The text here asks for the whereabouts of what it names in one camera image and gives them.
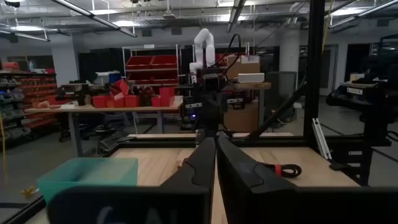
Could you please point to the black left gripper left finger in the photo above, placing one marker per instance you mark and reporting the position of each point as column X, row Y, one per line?
column 186, row 199

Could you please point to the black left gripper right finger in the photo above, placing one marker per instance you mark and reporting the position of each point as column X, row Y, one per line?
column 248, row 199

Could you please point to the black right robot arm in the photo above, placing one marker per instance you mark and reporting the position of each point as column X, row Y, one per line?
column 211, row 105

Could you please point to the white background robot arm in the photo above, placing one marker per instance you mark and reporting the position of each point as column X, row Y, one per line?
column 205, row 40

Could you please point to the large brown cardboard box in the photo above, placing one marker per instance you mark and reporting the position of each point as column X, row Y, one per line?
column 242, row 119

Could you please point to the translucent teal plastic bin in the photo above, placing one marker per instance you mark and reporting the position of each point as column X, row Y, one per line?
column 87, row 172

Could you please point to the red plastic bin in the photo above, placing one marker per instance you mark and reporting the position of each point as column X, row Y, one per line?
column 132, row 101
column 99, row 101
column 167, row 96

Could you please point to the long wooden workbench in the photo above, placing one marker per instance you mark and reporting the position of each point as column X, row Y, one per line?
column 124, row 109

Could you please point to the white rectangular box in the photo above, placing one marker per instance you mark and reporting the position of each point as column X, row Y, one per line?
column 251, row 77

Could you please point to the white rack with red bins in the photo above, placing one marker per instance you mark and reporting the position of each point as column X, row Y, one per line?
column 150, row 62

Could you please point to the storage shelf with small bins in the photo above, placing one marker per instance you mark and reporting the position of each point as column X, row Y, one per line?
column 34, row 93

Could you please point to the pink object on shelf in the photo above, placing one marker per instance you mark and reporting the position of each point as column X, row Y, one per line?
column 11, row 66

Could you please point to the silver aluminium bracket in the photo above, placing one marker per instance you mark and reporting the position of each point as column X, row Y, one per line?
column 320, row 137

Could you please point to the black aluminium table frame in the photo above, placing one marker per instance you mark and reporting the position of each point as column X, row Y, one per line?
column 314, row 62

